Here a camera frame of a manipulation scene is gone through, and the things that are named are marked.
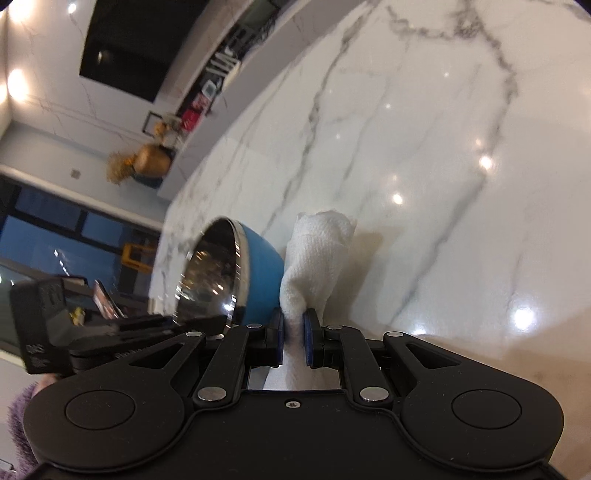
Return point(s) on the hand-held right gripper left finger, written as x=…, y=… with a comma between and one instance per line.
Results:
x=279, y=341

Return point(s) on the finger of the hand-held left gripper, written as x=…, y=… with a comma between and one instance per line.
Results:
x=152, y=323

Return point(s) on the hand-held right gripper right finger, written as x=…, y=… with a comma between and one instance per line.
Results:
x=308, y=340

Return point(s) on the blue steel bowl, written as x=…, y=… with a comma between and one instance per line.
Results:
x=263, y=267

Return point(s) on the white cloth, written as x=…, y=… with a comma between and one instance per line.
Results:
x=318, y=254

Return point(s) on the plant bunch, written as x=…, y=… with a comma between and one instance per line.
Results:
x=121, y=167

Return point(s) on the golden vase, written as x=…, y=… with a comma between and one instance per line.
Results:
x=154, y=160

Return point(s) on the red box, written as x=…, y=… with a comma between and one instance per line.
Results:
x=196, y=110

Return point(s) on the white router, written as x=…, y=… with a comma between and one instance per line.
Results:
x=224, y=62

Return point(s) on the black television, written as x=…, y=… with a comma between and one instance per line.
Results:
x=138, y=41

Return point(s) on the small picture frame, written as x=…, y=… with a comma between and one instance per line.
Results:
x=152, y=123

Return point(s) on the long grey wall ledge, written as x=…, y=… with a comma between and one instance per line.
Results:
x=258, y=78

